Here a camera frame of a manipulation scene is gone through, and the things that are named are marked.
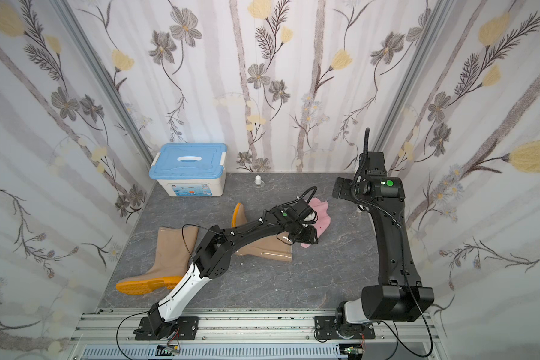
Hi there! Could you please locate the blue lid storage box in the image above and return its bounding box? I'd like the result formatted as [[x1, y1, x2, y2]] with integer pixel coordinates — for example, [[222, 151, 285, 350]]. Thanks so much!
[[148, 142, 227, 197]]

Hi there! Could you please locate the aluminium front rail frame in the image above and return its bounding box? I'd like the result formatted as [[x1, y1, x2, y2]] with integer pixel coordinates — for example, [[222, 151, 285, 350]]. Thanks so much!
[[63, 309, 448, 359]]

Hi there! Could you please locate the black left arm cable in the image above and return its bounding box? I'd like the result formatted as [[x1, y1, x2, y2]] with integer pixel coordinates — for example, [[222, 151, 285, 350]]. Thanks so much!
[[115, 310, 149, 360]]

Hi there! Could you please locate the white perforated cable tray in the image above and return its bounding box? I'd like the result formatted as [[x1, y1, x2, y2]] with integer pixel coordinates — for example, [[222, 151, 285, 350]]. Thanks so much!
[[78, 343, 348, 359]]

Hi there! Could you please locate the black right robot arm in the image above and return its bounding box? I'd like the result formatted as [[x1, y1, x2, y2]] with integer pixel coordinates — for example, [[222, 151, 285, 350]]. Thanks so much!
[[332, 144, 434, 338]]

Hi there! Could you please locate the tan rubber boot orange sole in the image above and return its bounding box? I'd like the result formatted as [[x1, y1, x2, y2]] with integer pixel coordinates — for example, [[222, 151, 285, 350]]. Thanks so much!
[[232, 202, 293, 263]]

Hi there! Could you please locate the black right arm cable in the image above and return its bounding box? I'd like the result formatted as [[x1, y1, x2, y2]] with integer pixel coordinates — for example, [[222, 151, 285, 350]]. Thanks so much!
[[379, 269, 434, 359]]

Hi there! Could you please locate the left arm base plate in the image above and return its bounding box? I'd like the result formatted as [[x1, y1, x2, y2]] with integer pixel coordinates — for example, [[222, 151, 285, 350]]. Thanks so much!
[[133, 316, 200, 341]]

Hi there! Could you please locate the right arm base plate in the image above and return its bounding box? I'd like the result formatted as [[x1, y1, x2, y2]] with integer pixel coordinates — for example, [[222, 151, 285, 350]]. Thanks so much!
[[313, 316, 376, 341]]

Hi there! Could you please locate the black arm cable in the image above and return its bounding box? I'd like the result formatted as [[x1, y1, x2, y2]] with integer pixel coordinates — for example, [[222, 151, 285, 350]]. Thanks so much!
[[115, 310, 149, 360], [379, 269, 434, 359]]

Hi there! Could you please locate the pink cloth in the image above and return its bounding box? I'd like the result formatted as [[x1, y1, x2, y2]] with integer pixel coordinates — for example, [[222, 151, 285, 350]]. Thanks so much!
[[304, 198, 332, 244]]

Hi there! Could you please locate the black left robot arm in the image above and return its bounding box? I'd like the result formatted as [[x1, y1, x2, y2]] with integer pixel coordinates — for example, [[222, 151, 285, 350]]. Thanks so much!
[[137, 199, 318, 340]]

